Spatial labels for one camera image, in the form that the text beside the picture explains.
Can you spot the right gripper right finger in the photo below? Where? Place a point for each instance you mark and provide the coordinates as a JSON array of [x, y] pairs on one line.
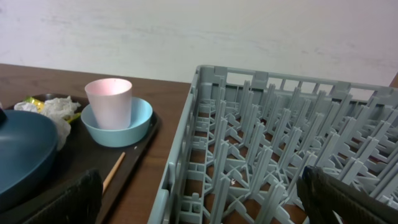
[[325, 198]]

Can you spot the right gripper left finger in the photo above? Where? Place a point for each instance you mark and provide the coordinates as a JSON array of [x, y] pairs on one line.
[[76, 201]]

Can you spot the dark blue plate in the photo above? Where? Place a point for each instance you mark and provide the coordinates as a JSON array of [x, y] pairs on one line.
[[28, 146]]

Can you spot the grey dishwasher rack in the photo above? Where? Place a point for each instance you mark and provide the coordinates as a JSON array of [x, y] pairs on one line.
[[245, 136]]

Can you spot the wooden chopstick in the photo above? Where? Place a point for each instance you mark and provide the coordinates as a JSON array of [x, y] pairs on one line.
[[112, 172]]

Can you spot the dark brown serving tray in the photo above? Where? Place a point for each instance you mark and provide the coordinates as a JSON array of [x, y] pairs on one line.
[[80, 153]]

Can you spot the crumpled white tissue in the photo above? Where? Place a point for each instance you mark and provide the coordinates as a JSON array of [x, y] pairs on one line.
[[63, 128]]

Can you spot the yellow green snack wrapper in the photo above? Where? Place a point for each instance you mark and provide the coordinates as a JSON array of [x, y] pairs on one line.
[[60, 108]]

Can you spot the light blue bowl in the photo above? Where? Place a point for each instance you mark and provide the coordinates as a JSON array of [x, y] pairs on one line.
[[140, 121]]

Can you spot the pink plastic cup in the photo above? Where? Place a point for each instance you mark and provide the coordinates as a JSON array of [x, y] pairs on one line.
[[110, 100]]

